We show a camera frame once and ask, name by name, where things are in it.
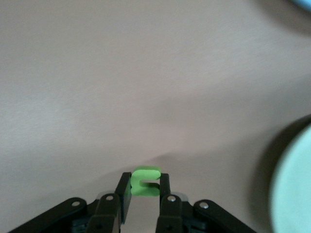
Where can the blue plate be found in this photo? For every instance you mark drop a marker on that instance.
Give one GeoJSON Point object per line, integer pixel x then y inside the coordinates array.
{"type": "Point", "coordinates": [303, 3]}

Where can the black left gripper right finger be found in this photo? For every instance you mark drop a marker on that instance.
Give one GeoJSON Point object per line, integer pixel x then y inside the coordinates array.
{"type": "Point", "coordinates": [164, 189]}

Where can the light green plate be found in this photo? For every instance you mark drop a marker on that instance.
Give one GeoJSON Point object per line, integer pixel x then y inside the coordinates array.
{"type": "Point", "coordinates": [294, 182]}

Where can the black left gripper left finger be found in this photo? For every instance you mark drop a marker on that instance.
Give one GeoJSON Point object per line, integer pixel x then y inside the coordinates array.
{"type": "Point", "coordinates": [124, 189]}

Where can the green foam letter u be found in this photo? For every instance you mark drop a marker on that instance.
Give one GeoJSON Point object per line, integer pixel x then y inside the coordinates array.
{"type": "Point", "coordinates": [143, 174]}

